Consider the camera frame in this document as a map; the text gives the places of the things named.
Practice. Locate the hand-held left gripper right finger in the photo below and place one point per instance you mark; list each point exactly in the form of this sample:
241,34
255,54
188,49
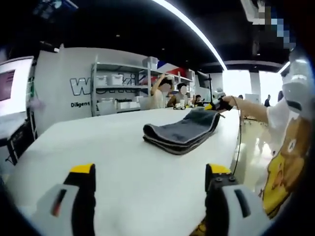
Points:
221,204

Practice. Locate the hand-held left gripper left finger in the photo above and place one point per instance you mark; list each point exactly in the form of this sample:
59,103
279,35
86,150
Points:
73,206

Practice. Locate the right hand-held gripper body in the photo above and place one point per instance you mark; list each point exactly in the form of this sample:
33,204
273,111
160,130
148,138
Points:
218,99

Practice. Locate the grey towel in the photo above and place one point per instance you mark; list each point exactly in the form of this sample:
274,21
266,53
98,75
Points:
182,132

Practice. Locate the person's right hand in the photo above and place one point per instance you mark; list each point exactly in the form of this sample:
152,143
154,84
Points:
226,104

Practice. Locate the black monitor on stand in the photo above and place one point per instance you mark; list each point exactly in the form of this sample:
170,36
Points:
205,81

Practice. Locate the white table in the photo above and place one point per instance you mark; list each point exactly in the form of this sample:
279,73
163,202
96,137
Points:
98,157

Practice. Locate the long ceiling light strip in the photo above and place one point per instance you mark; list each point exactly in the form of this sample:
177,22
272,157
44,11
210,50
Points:
197,32

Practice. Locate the white chest device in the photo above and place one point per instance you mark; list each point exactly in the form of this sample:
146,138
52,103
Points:
295,81

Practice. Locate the metal shelving rack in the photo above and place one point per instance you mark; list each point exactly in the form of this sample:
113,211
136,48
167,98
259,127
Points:
123,83

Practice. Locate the grey desk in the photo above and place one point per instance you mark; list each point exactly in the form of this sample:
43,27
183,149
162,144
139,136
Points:
14,132

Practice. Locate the row of white storage bins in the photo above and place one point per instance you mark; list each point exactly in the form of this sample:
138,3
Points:
115,81

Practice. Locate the pink lit monitor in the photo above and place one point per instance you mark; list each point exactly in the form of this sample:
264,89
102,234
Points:
12,83

